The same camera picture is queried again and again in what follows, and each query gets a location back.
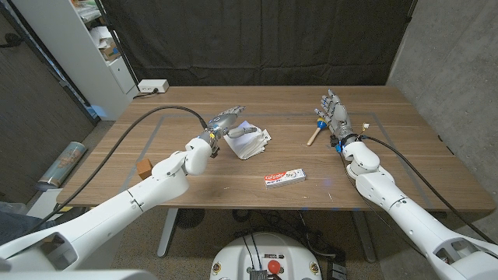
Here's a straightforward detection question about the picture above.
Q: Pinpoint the blue yellow wooden maraca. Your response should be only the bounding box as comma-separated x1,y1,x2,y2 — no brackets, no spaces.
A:
306,117,328,147

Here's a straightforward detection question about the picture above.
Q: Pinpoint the white cloth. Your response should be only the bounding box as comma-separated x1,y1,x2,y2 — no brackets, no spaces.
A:
224,120,272,161

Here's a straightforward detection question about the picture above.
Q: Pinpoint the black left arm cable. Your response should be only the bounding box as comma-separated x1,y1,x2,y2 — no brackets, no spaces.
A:
23,105,209,236

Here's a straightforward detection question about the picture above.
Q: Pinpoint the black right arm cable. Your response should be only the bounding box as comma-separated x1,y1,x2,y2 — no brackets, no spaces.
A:
361,135,498,246

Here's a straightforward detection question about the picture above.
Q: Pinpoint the red white toothpaste box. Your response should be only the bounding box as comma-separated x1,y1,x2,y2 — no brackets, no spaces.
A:
264,168,307,190

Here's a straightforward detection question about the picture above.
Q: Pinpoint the black round floor fan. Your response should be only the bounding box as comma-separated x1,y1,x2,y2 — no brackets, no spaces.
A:
174,208,206,229

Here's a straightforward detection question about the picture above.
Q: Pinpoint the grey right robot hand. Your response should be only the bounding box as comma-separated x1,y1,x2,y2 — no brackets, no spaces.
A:
314,89,355,141

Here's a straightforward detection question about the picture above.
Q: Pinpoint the grey table leg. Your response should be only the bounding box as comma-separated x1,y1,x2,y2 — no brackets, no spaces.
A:
349,210,377,264
156,208,179,258

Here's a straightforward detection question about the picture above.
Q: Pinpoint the white shelf cabinet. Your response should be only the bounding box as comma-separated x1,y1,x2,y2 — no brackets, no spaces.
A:
11,0,139,121

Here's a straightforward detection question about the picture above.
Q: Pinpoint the black door handle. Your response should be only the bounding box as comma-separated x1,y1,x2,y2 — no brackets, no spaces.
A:
0,33,23,50

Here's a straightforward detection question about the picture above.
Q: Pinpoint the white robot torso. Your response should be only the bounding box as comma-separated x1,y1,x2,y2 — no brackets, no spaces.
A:
0,269,159,280

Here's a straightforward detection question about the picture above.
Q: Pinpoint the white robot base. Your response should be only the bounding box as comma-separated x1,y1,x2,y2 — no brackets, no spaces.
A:
209,232,323,280

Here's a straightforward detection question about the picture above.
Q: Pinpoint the brown wooden block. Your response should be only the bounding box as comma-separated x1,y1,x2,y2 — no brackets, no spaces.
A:
135,157,153,180

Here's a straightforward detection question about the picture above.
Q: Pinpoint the cardboard box with blue tape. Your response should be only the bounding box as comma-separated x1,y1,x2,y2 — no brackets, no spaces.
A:
101,40,121,61

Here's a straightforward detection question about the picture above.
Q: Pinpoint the person's leg in jeans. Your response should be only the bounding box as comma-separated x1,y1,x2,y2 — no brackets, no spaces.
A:
0,212,54,245

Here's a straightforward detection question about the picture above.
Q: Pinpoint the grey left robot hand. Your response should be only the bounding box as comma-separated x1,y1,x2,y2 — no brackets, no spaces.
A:
198,106,258,152

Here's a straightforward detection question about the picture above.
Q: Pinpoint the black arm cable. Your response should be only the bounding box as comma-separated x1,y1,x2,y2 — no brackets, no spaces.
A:
23,105,209,236
361,135,498,246

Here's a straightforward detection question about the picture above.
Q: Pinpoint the dark shoe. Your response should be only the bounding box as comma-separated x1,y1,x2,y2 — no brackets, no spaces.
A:
54,207,85,226

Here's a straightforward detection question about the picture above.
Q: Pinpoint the white power strip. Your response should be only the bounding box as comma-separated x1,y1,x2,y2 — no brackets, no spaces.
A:
138,79,170,94

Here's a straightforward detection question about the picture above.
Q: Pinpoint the black curtain backdrop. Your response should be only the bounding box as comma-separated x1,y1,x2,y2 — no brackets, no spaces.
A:
95,0,417,87

